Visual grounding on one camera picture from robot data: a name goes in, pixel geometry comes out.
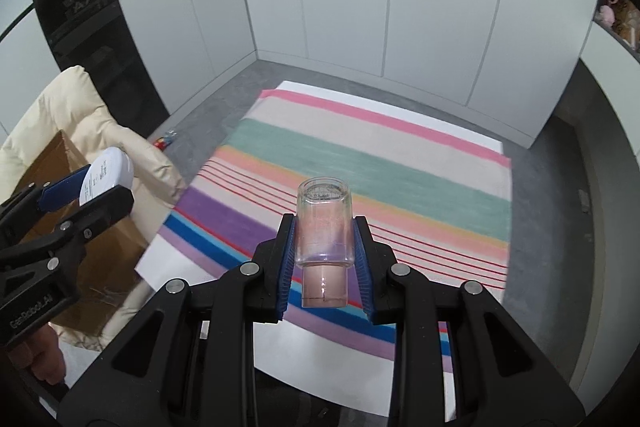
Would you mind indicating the small colourful toy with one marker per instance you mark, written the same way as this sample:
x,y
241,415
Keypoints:
x,y
167,140

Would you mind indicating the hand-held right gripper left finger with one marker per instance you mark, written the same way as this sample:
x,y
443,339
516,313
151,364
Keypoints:
x,y
285,262

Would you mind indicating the small grey floor fixture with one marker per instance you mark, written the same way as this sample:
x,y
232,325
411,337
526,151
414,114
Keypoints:
x,y
583,201

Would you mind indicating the person's left hand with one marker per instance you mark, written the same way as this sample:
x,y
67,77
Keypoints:
x,y
45,357

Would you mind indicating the clear bottle with pink cap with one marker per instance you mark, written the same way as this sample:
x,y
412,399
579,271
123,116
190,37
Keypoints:
x,y
322,227

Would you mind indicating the brown cardboard box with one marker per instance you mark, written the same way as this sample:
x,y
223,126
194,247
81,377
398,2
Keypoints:
x,y
115,252

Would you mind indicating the patterned brown bag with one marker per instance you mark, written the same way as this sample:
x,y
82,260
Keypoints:
x,y
627,19

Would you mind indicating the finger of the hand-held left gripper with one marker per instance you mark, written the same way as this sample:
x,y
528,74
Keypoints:
x,y
60,194
107,209

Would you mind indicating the dark cabinet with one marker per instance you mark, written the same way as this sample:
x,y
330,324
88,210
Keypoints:
x,y
90,32

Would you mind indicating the cream padded armchair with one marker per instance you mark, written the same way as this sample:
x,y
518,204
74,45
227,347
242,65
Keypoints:
x,y
65,97

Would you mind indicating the striped colourful cloth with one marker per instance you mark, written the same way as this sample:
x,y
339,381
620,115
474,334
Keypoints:
x,y
375,157

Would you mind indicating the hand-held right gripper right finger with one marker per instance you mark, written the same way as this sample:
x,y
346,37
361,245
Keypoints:
x,y
361,262

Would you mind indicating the white round jar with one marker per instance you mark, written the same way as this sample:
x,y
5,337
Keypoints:
x,y
107,172

